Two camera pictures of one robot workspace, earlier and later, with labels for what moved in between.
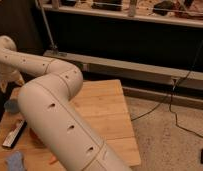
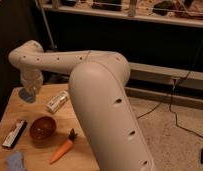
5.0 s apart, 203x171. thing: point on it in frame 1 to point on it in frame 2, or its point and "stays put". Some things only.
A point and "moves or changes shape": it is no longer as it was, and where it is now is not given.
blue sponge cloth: [16, 162] stays put
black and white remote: [15, 134] stays put
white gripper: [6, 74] to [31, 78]
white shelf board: [129, 15] stays put
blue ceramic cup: [12, 106] moves or changes shape
